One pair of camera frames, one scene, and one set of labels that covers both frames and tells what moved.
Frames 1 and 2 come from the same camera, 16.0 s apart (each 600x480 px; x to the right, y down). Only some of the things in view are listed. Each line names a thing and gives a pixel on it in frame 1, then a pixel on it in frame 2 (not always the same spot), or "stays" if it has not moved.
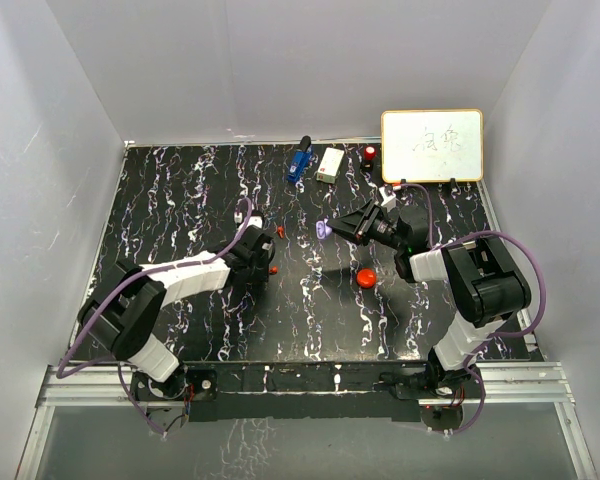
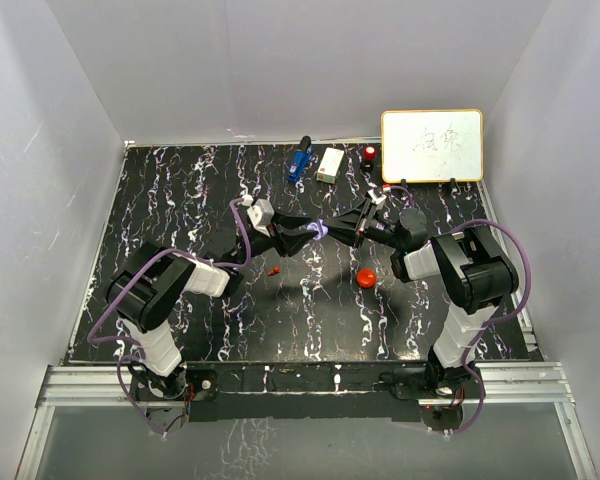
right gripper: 357,225 stays
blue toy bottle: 300,160 stays
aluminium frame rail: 93,387 stays
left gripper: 260,274 → 288,240
